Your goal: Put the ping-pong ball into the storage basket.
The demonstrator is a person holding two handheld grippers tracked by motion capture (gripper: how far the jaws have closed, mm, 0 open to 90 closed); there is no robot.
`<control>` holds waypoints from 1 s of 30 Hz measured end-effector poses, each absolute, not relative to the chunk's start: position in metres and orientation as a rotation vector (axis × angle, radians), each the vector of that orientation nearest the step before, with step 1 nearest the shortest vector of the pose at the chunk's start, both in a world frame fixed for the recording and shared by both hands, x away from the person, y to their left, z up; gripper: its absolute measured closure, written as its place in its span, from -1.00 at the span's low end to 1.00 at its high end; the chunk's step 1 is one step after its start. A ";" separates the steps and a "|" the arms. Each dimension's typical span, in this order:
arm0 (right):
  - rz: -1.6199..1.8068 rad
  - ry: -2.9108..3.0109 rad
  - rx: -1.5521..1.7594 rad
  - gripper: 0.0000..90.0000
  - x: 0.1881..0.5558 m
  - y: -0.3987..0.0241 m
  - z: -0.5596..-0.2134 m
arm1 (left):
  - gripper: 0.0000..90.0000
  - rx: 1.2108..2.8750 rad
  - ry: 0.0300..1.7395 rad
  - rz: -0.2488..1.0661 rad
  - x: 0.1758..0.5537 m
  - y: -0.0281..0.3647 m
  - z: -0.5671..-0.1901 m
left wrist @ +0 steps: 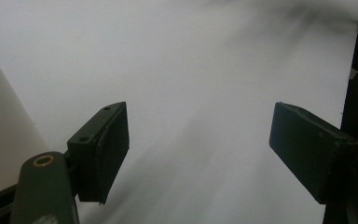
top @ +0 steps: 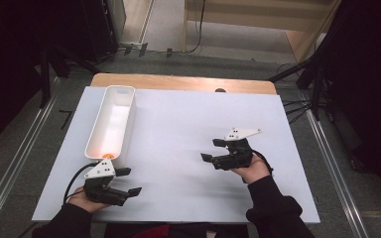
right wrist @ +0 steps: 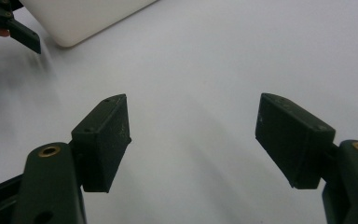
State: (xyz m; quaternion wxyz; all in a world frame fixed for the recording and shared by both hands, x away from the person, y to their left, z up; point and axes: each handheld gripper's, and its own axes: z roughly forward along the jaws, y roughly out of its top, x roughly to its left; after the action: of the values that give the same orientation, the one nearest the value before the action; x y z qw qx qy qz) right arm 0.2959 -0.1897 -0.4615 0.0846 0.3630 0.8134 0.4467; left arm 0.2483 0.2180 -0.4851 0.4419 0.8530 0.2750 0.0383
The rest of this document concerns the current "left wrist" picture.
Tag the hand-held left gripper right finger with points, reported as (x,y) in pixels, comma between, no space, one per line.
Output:
(310,149)

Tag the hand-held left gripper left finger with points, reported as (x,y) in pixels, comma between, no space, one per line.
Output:
(101,155)

